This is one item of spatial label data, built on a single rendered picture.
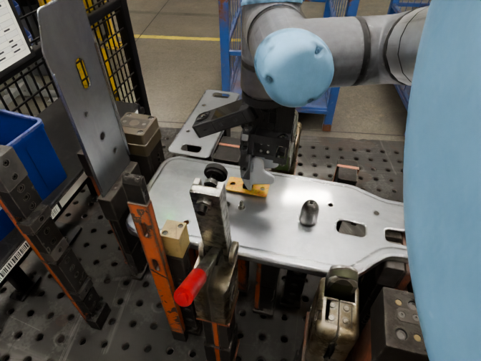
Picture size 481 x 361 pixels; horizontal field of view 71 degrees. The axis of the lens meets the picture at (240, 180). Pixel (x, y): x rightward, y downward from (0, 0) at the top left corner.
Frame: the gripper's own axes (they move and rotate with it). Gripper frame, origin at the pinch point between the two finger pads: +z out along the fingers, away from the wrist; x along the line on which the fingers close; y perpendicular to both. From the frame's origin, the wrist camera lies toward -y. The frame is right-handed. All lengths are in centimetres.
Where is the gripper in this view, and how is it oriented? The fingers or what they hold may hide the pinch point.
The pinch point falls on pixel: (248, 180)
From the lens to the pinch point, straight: 66.5
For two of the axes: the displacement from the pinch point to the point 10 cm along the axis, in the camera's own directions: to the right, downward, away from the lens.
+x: 2.4, -6.7, 7.0
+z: -0.2, 7.2, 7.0
